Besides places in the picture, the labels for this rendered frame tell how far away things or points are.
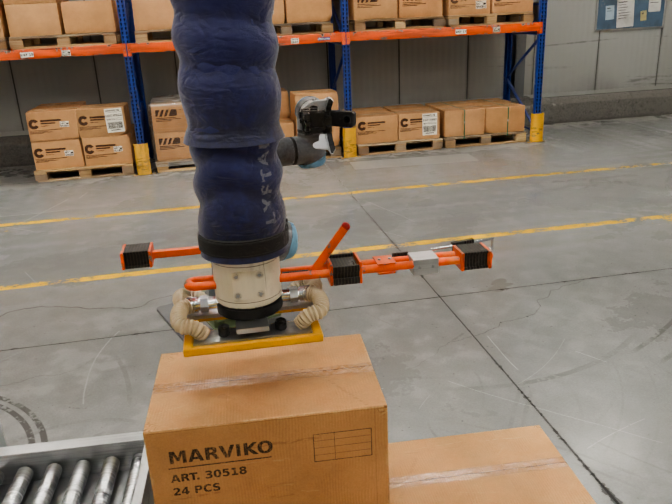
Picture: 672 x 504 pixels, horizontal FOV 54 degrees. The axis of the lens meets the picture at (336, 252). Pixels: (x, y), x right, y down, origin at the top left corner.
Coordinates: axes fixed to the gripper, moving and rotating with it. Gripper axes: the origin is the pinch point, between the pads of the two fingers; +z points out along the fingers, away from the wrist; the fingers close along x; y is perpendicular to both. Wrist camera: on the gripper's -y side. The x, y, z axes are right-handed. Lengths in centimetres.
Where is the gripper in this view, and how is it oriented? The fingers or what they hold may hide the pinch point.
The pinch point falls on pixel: (333, 126)
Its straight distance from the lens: 186.2
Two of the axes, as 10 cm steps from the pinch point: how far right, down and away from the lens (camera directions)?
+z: 1.7, 3.3, -9.3
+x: -0.4, -9.4, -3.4
